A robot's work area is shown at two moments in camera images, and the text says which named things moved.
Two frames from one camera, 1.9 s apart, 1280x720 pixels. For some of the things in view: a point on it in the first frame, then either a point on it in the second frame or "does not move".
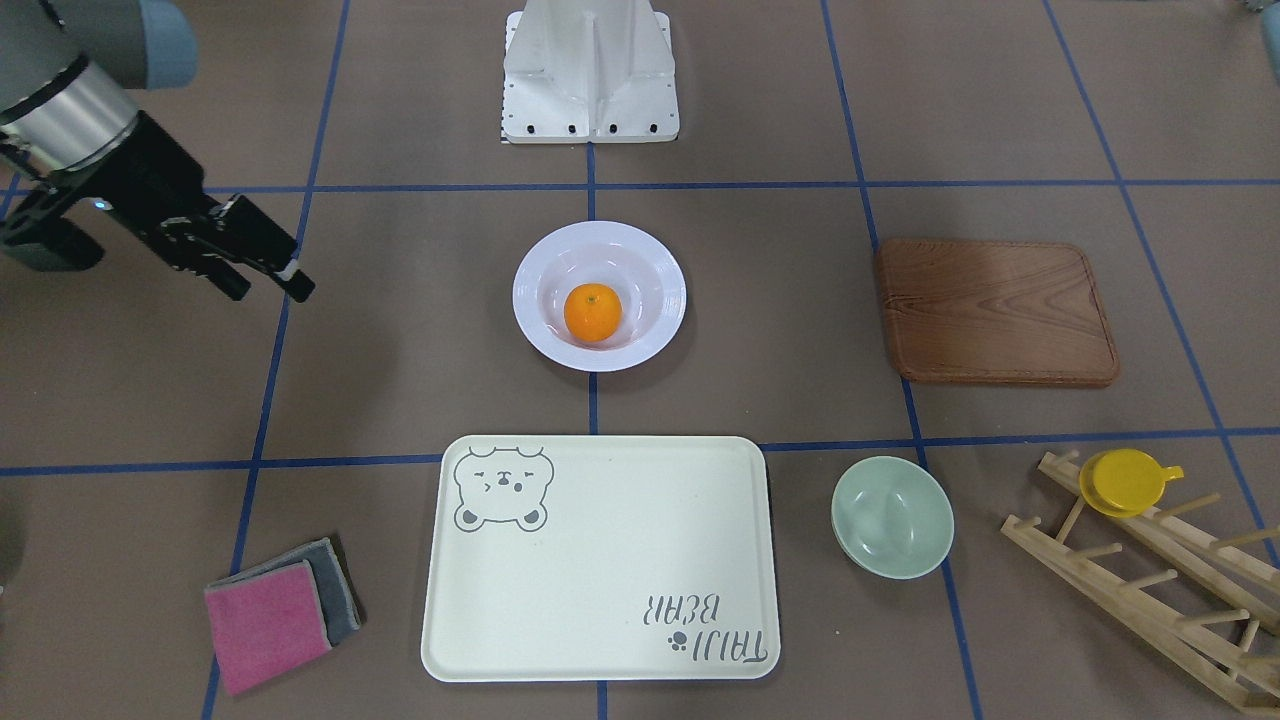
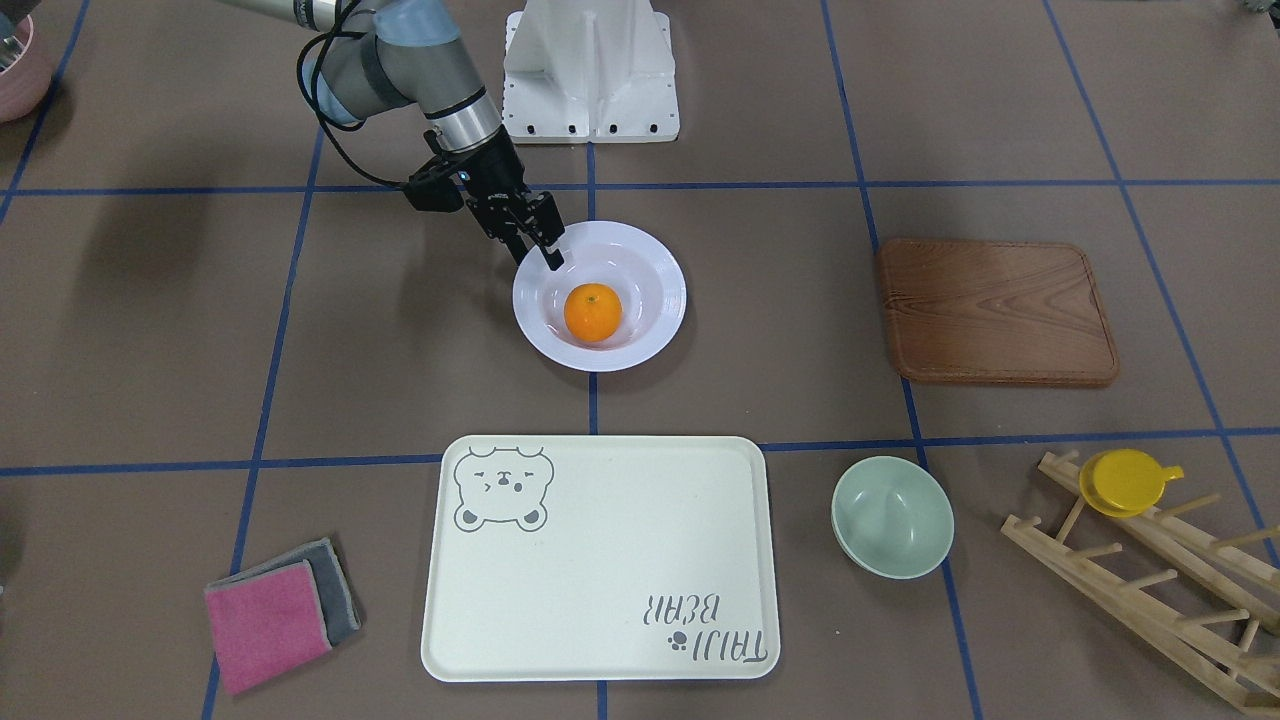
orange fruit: [593, 312] does not move
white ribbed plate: [634, 265] does not move
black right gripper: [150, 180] -> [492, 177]
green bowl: [892, 517] does not move
